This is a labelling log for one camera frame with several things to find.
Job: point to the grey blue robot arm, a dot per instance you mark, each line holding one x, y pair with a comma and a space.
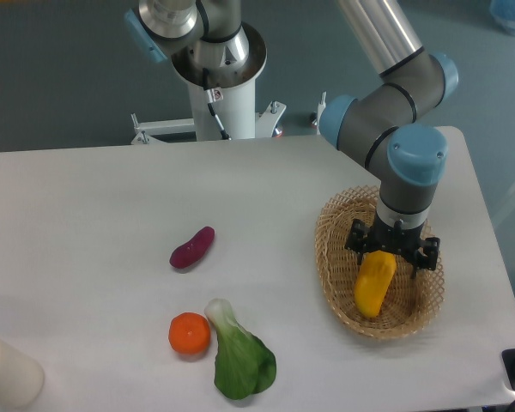
381, 132

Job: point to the green bok choy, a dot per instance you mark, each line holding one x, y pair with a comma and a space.
244, 365

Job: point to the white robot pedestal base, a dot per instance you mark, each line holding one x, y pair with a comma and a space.
221, 82

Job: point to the woven bamboo basket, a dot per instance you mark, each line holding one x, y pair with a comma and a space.
410, 303

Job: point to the yellow mango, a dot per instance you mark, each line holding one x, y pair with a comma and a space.
372, 282

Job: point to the purple sweet potato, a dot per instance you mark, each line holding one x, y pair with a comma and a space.
192, 250

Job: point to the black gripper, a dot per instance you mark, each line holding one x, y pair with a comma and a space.
396, 237

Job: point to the orange tangerine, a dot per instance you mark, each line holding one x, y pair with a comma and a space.
189, 333

